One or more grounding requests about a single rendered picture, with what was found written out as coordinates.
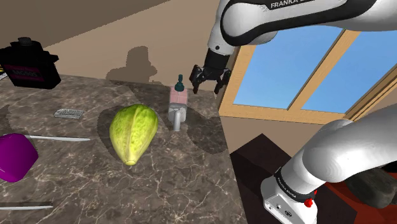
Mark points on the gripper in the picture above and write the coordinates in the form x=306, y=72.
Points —
x=215, y=63

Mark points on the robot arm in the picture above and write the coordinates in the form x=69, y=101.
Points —
x=335, y=155

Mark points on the pink soap dispenser bottle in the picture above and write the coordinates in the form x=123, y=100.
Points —
x=177, y=105

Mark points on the wooden framed window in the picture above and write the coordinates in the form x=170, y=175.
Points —
x=291, y=71

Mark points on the green cabbage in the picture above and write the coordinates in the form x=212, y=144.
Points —
x=133, y=131

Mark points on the small grey flat device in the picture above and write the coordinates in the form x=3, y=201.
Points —
x=69, y=113

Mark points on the silver knife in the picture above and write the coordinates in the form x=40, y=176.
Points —
x=59, y=138

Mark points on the black box with knob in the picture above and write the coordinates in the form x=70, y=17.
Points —
x=28, y=66

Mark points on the purple cup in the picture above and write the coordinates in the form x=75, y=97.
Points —
x=15, y=156

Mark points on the grey flat utensil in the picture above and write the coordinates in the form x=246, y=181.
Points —
x=24, y=205

